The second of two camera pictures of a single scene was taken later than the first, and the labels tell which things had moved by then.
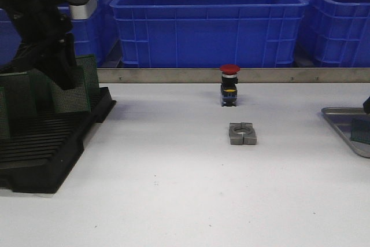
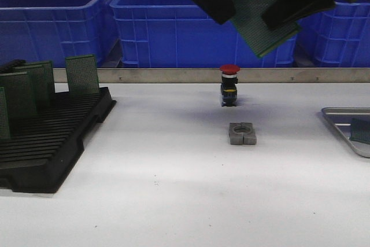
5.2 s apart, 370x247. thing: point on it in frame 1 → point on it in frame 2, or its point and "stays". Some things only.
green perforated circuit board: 360,130 stays
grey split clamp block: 242,133 stays
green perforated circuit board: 76,100 → 251,4
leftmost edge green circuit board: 4,124 stays
